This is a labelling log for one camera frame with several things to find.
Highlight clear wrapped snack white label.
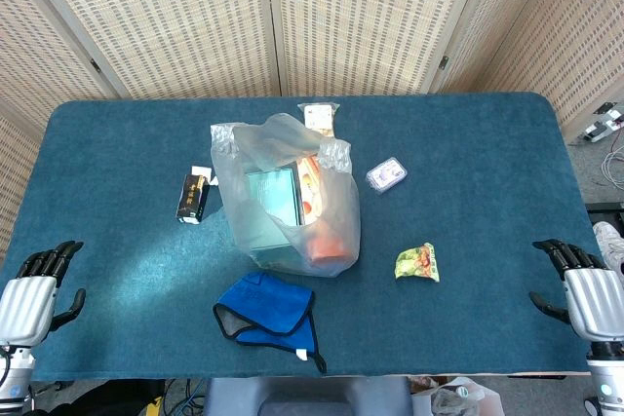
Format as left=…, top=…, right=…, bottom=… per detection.
left=297, top=101, right=341, bottom=139

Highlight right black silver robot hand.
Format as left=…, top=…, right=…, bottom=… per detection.
left=528, top=239, right=624, bottom=344

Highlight white sneaker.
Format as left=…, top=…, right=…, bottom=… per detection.
left=592, top=220, right=624, bottom=290

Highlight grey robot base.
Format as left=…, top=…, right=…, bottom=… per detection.
left=202, top=376, right=414, bottom=416

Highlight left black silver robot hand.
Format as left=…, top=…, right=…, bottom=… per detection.
left=0, top=240, right=87, bottom=347

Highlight black metal frame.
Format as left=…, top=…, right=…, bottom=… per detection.
left=584, top=201, right=624, bottom=228

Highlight clear purple plastic case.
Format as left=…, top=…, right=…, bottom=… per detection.
left=366, top=156, right=409, bottom=195

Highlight translucent plastic shopping bag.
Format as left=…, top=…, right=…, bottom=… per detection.
left=210, top=112, right=362, bottom=279

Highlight white power strip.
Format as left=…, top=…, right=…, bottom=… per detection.
left=582, top=101, right=624, bottom=143

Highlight woven folding screen panel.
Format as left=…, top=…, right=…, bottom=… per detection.
left=265, top=0, right=494, bottom=96
left=428, top=0, right=569, bottom=95
left=480, top=0, right=624, bottom=142
left=0, top=99, right=45, bottom=264
left=9, top=0, right=285, bottom=99
left=0, top=0, right=118, bottom=134

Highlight crumpled green snack packet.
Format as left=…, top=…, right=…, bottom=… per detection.
left=394, top=242, right=441, bottom=284

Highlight white crumpled floor bag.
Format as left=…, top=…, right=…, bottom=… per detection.
left=411, top=376, right=506, bottom=416

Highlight blue microfiber cloth black trim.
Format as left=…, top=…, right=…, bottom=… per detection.
left=212, top=270, right=328, bottom=374

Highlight small black box gold print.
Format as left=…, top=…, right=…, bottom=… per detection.
left=175, top=166, right=216, bottom=226

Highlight orange cardboard box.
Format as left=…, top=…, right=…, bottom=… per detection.
left=293, top=154, right=353, bottom=265

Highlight teal cardboard box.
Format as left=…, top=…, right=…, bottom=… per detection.
left=245, top=166, right=307, bottom=267

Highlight white loose cables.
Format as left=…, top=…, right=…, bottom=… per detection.
left=599, top=141, right=624, bottom=189

